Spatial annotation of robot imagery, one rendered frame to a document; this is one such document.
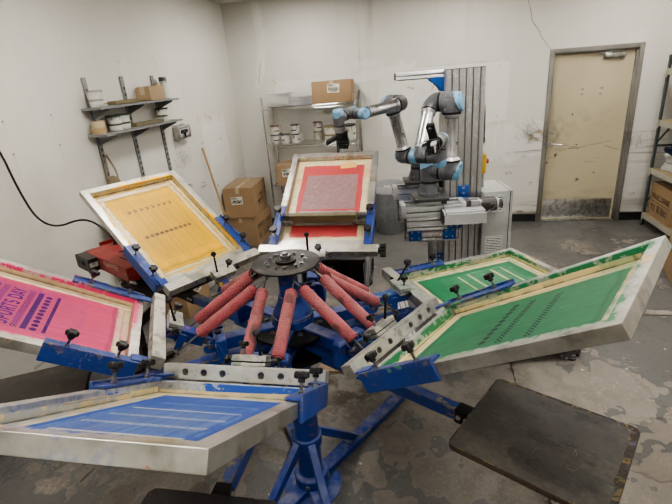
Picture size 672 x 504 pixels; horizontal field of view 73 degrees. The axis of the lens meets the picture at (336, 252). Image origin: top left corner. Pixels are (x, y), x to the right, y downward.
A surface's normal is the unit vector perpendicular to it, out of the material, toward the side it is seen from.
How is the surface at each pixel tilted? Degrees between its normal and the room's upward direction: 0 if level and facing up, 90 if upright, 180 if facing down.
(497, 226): 90
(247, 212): 91
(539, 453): 0
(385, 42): 90
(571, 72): 90
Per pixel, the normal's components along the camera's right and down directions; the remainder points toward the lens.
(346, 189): -0.16, -0.59
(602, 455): -0.07, -0.93
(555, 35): -0.18, 0.37
